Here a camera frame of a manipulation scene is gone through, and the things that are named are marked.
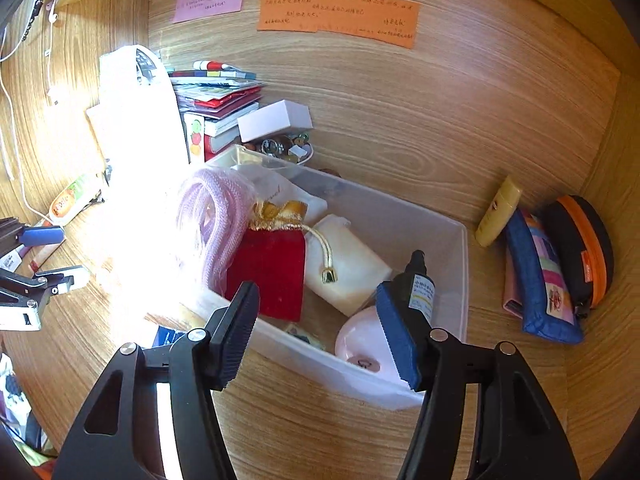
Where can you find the dark dropper bottle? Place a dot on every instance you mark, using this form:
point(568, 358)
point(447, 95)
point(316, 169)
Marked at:
point(420, 287)

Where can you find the red velvet pouch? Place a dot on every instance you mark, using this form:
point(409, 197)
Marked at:
point(272, 272)

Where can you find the stack of books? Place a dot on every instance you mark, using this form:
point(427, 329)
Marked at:
point(220, 97)

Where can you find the white plastic file holder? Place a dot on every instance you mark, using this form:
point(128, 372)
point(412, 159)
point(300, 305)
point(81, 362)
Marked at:
point(140, 110)

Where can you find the small white box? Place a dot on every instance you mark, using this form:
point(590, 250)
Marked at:
point(275, 117)

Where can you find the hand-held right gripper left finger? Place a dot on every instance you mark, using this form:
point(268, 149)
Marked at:
point(235, 340)

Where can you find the pink round case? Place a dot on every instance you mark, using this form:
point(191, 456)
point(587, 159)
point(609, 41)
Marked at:
point(362, 345)

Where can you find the white bottle orange label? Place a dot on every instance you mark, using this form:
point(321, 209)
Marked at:
point(70, 201)

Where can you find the white bowl of trinkets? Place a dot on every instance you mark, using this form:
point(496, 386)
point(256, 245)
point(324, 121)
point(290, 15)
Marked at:
point(285, 151)

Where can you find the patterned cloth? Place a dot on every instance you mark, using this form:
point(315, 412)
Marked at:
point(15, 400)

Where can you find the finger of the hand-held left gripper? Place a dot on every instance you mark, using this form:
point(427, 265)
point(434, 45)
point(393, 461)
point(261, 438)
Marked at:
point(67, 279)
point(45, 235)

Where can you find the yellow tube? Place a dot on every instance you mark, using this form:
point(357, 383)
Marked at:
point(497, 210)

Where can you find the white pillar candle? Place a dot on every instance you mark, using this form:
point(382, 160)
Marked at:
point(345, 265)

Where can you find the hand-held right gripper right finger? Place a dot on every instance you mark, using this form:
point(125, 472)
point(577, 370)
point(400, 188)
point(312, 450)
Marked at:
point(397, 340)

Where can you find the black orange round case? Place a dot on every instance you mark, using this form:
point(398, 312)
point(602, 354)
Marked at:
point(582, 250)

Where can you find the fruit print book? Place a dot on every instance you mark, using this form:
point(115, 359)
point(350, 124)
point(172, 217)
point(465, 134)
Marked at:
point(196, 136)

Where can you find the pink knitted cloth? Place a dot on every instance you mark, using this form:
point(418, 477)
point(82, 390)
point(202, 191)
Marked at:
point(215, 215)

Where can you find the clear plastic storage box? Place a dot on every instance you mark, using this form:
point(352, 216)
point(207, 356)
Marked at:
point(445, 280)

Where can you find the blue fabric pencil pouch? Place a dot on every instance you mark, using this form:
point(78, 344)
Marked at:
point(542, 280)

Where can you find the pink lip balm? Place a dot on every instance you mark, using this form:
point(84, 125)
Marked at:
point(45, 256)

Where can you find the orange sticky note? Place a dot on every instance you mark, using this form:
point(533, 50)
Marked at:
point(340, 15)

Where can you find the red white marker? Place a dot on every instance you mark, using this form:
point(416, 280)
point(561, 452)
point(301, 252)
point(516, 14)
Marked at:
point(215, 65)

